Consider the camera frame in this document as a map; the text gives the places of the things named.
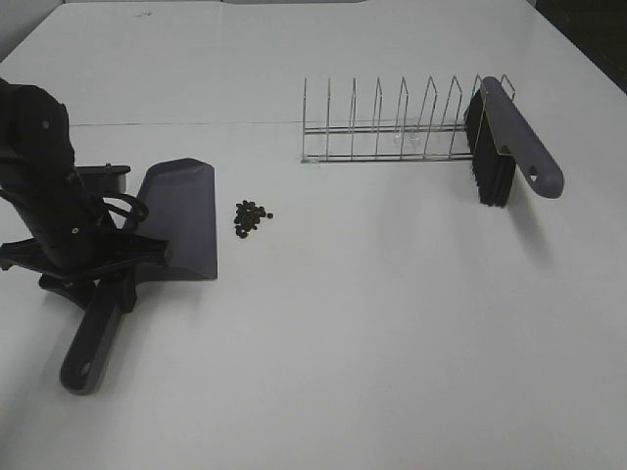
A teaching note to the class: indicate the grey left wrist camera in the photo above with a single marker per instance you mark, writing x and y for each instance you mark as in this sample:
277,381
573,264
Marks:
104,179

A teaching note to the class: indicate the pile of coffee beans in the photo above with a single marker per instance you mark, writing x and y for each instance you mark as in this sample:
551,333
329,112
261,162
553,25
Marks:
248,217

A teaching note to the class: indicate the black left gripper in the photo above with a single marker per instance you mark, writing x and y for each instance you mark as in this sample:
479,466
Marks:
73,239

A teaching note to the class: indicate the grey hand brush black bristles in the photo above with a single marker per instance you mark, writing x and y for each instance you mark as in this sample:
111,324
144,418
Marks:
501,142

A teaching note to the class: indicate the grey plastic dustpan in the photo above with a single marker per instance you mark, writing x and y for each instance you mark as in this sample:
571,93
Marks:
181,199

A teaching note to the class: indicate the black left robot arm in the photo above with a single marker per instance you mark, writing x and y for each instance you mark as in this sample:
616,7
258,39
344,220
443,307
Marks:
35,131

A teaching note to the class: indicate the chrome wire dish rack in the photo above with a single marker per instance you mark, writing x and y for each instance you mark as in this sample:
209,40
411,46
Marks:
338,126

